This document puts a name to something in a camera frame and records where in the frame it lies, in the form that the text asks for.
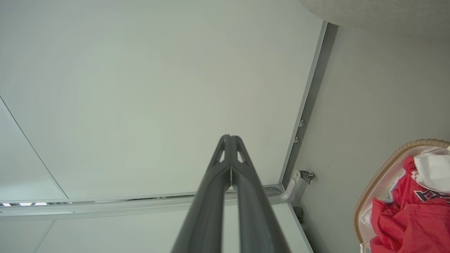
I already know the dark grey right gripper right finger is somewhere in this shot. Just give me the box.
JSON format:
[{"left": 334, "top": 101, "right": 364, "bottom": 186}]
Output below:
[{"left": 230, "top": 135, "right": 290, "bottom": 253}]

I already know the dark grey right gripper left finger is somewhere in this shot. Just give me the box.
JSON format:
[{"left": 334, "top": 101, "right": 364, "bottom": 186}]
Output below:
[{"left": 171, "top": 135, "right": 232, "bottom": 253}]

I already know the red and white varsity jacket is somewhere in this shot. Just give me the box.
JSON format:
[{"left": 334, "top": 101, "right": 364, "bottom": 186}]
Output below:
[{"left": 369, "top": 148, "right": 450, "bottom": 253}]

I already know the white partition panel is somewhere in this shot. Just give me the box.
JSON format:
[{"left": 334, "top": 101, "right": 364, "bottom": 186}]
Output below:
[
  {"left": 0, "top": 0, "right": 339, "bottom": 201},
  {"left": 0, "top": 203, "right": 314, "bottom": 253}
]

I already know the wicker laundry basket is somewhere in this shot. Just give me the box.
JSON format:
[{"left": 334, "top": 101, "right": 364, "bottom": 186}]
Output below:
[{"left": 353, "top": 139, "right": 450, "bottom": 253}]

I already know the pale basket liner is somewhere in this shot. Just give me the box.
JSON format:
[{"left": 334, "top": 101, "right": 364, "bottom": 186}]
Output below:
[{"left": 358, "top": 145, "right": 435, "bottom": 246}]

